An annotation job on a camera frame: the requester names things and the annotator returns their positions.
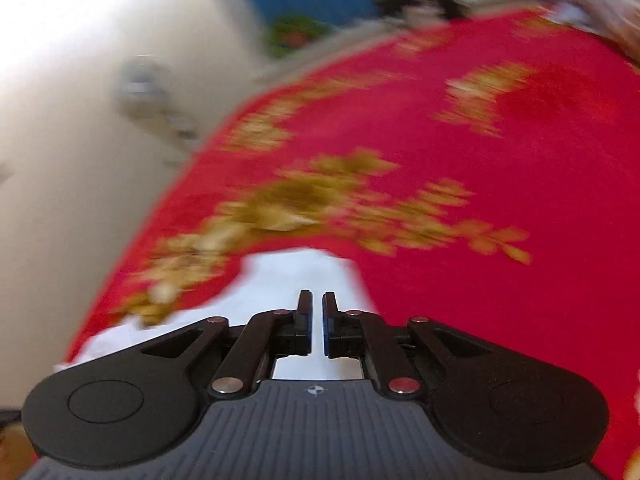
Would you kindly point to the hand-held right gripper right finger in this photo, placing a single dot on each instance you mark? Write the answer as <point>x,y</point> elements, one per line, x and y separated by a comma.
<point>331,330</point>

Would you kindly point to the white standing fan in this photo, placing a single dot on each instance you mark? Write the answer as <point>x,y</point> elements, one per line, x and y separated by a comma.
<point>145,95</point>

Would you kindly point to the red floral bedsheet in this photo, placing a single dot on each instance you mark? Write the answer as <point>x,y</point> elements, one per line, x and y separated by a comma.
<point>500,185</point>

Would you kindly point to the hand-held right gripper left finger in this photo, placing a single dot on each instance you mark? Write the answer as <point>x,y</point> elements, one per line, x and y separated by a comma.
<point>304,330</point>

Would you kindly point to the plaid quilt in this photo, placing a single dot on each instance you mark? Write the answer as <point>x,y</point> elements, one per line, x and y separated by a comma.
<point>600,0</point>

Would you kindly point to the black bag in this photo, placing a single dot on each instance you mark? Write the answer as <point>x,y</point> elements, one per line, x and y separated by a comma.
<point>405,2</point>

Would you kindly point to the white garment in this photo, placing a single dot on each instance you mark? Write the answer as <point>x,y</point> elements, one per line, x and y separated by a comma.
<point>300,270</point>

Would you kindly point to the potted green plant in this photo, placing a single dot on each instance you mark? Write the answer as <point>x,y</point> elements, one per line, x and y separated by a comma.
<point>295,32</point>

